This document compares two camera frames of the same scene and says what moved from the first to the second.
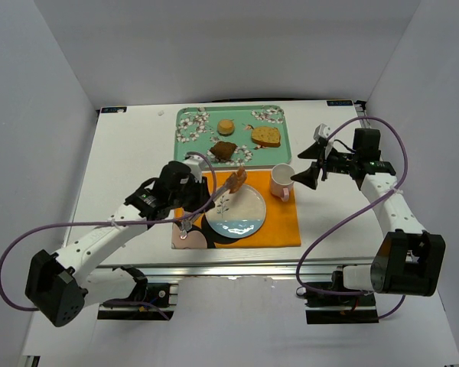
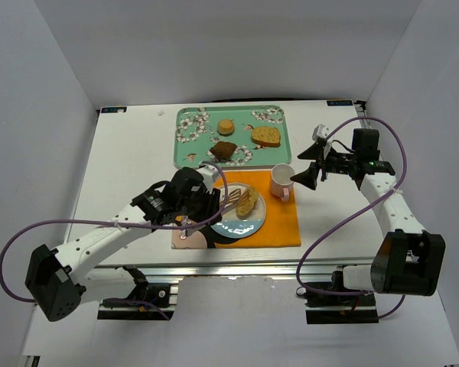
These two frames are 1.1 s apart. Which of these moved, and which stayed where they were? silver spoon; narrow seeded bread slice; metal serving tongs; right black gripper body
Moved: narrow seeded bread slice; metal serving tongs
Stayed: silver spoon; right black gripper body
